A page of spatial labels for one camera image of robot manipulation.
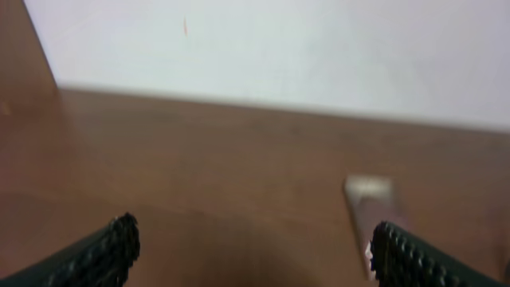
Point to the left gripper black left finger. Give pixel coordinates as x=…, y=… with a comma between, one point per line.
x=100, y=259

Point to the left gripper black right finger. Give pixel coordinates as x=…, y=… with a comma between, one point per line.
x=400, y=259

